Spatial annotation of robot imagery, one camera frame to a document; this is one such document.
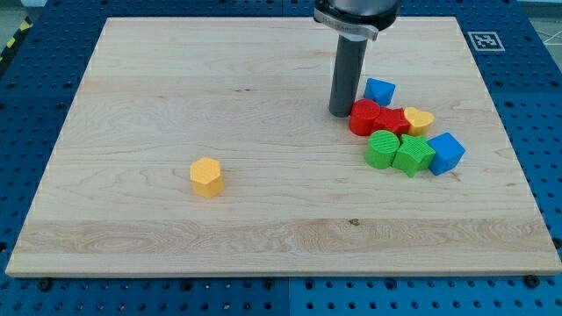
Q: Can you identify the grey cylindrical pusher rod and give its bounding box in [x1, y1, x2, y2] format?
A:
[328, 35, 367, 118]

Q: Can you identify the blue triangle block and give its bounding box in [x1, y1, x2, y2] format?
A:
[364, 78, 396, 106]

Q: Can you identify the red cylinder block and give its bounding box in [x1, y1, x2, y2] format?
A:
[349, 98, 381, 136]

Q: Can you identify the red star block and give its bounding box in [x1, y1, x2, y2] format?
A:
[371, 107, 410, 136]

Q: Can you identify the yellow heart block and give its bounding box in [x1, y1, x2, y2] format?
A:
[404, 107, 435, 136]

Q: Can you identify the green cylinder block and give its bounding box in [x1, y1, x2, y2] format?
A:
[364, 130, 400, 169]

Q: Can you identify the green star block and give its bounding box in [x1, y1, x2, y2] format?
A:
[392, 134, 436, 177]

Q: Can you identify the white fiducial marker tag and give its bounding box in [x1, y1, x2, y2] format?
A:
[467, 31, 505, 52]

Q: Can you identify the blue cube block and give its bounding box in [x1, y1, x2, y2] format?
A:
[428, 133, 465, 176]

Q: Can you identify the yellow hexagon block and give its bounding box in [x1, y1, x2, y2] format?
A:
[190, 157, 225, 198]

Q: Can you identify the wooden board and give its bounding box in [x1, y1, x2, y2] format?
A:
[6, 17, 561, 277]

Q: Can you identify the yellow black hazard tape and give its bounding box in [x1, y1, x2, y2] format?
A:
[1, 16, 33, 61]

